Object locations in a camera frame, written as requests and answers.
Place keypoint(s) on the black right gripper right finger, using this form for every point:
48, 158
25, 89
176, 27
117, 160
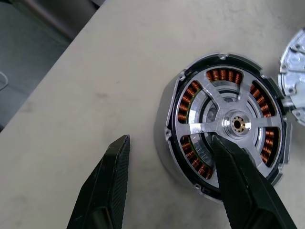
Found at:
247, 190

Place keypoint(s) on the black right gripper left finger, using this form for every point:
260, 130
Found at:
104, 186

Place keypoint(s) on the grey motor housing copper windings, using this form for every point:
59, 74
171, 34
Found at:
164, 152

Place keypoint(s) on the silver spoked rotor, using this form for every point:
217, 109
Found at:
238, 102

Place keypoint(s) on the silver motor lid circuit board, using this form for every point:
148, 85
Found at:
293, 69

